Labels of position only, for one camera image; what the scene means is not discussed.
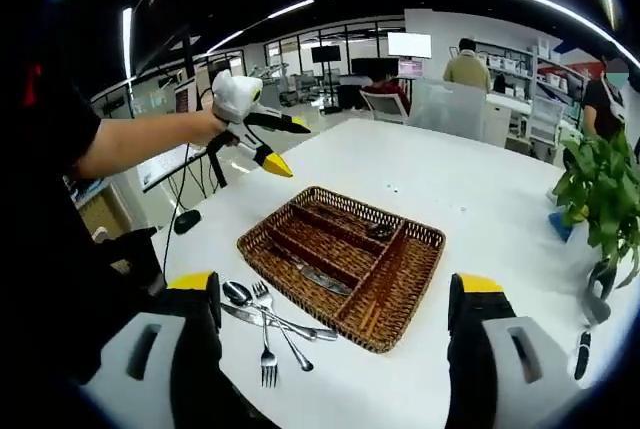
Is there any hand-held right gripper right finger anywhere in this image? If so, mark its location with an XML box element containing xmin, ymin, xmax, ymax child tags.
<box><xmin>446</xmin><ymin>272</ymin><xmax>596</xmax><ymax>429</ymax></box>

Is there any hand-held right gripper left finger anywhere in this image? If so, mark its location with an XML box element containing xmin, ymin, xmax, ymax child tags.
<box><xmin>79</xmin><ymin>271</ymin><xmax>226</xmax><ymax>429</ymax></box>

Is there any silver metal knife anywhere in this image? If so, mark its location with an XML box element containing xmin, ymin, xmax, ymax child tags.
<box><xmin>219</xmin><ymin>301</ymin><xmax>340</xmax><ymax>342</ymax></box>
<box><xmin>292</xmin><ymin>258</ymin><xmax>354</xmax><ymax>296</ymax></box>

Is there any brown wooden chopstick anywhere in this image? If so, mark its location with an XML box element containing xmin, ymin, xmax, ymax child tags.
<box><xmin>360</xmin><ymin>268</ymin><xmax>389</xmax><ymax>333</ymax></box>
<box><xmin>367</xmin><ymin>268</ymin><xmax>396</xmax><ymax>335</ymax></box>

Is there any brown wicker utensil storage tray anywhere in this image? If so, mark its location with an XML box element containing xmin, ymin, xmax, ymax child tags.
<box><xmin>236</xmin><ymin>185</ymin><xmax>447</xmax><ymax>354</ymax></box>

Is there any white storage shelving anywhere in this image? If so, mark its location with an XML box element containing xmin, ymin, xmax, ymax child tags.
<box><xmin>474</xmin><ymin>37</ymin><xmax>587</xmax><ymax>98</ymax></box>

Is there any person's left hand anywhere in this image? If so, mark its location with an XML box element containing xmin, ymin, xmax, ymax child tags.
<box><xmin>197</xmin><ymin>107</ymin><xmax>240</xmax><ymax>148</ymax></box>

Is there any open laptop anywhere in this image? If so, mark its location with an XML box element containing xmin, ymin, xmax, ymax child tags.
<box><xmin>173</xmin><ymin>77</ymin><xmax>199</xmax><ymax>114</ymax></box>

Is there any black tripod stand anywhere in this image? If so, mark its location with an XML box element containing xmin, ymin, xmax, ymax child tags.
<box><xmin>180</xmin><ymin>23</ymin><xmax>229</xmax><ymax>190</ymax></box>

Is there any black television on stand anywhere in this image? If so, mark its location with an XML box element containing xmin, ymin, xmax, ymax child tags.
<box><xmin>310</xmin><ymin>45</ymin><xmax>343</xmax><ymax>110</ymax></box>

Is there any white stand shelf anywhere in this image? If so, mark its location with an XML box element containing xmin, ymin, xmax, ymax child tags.
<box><xmin>136</xmin><ymin>142</ymin><xmax>210</xmax><ymax>194</ymax></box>

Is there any short ceiling light strip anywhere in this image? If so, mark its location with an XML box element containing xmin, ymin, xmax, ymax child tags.
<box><xmin>121</xmin><ymin>6</ymin><xmax>135</xmax><ymax>81</ymax></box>
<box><xmin>206</xmin><ymin>0</ymin><xmax>316</xmax><ymax>54</ymax></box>

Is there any black computer mouse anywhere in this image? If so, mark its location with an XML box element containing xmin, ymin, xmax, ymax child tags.
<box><xmin>172</xmin><ymin>208</ymin><xmax>203</xmax><ymax>236</ymax></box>

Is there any black marker pen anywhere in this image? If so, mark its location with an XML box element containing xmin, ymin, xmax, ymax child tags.
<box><xmin>573</xmin><ymin>330</ymin><xmax>593</xmax><ymax>382</ymax></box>

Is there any white office chair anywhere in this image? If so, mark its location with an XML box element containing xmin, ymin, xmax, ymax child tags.
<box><xmin>358</xmin><ymin>89</ymin><xmax>409</xmax><ymax>125</ymax></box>

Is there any black desk monitor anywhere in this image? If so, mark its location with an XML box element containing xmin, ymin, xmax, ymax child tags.
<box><xmin>350</xmin><ymin>57</ymin><xmax>401</xmax><ymax>78</ymax></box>

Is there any black grey desk gadget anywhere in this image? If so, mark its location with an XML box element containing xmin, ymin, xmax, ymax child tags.
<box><xmin>581</xmin><ymin>258</ymin><xmax>620</xmax><ymax>329</ymax></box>

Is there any pink-screen computer monitor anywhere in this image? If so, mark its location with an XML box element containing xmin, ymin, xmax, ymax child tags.
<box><xmin>398</xmin><ymin>58</ymin><xmax>425</xmax><ymax>79</ymax></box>

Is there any blue cloth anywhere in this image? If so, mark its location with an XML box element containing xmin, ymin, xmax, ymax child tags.
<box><xmin>548</xmin><ymin>211</ymin><xmax>577</xmax><ymax>244</ymax></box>

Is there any white display screen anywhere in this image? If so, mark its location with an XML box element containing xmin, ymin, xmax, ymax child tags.
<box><xmin>387</xmin><ymin>31</ymin><xmax>433</xmax><ymax>59</ymax></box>

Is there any frosted desk divider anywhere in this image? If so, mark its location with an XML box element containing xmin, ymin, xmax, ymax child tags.
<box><xmin>407</xmin><ymin>77</ymin><xmax>490</xmax><ymax>143</ymax></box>

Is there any green potted plant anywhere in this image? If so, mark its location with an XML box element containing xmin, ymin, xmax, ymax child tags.
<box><xmin>552</xmin><ymin>129</ymin><xmax>640</xmax><ymax>291</ymax></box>

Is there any person's black clothing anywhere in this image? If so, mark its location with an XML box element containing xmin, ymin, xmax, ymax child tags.
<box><xmin>0</xmin><ymin>48</ymin><xmax>171</xmax><ymax>385</ymax></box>

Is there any white mesh chair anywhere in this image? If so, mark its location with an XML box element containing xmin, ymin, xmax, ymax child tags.
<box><xmin>528</xmin><ymin>96</ymin><xmax>565</xmax><ymax>159</ymax></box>

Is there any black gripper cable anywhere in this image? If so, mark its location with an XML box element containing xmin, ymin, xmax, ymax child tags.
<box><xmin>160</xmin><ymin>142</ymin><xmax>209</xmax><ymax>281</ymax></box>

